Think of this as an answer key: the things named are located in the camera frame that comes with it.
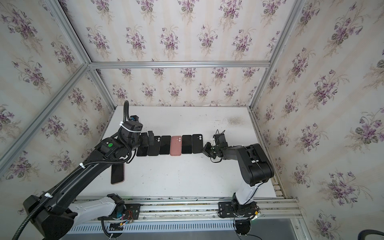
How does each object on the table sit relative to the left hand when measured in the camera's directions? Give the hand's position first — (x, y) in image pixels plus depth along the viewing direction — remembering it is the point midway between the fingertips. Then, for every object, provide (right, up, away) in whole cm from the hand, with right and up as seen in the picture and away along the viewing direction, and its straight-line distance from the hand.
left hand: (146, 133), depth 75 cm
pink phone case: (+13, -12, +22) cm, 28 cm away
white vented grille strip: (-20, -44, -6) cm, 49 cm away
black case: (+27, -9, +24) cm, 37 cm away
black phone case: (-1, -12, +20) cm, 24 cm away
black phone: (+20, -9, +24) cm, 32 cm away
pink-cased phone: (+5, -10, +24) cm, 26 cm away
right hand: (+28, -13, +19) cm, 37 cm away
